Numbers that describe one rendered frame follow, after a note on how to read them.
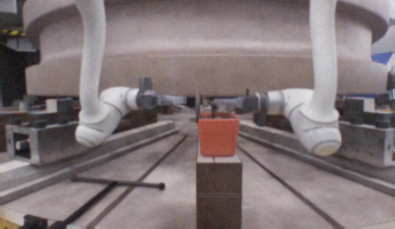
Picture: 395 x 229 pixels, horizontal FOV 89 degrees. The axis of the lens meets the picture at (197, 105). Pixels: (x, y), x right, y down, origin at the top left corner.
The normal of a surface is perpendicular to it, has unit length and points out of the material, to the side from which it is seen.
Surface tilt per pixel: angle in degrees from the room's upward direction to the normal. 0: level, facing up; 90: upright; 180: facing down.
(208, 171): 90
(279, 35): 90
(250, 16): 90
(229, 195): 90
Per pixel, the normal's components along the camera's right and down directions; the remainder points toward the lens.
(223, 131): -0.02, 0.20
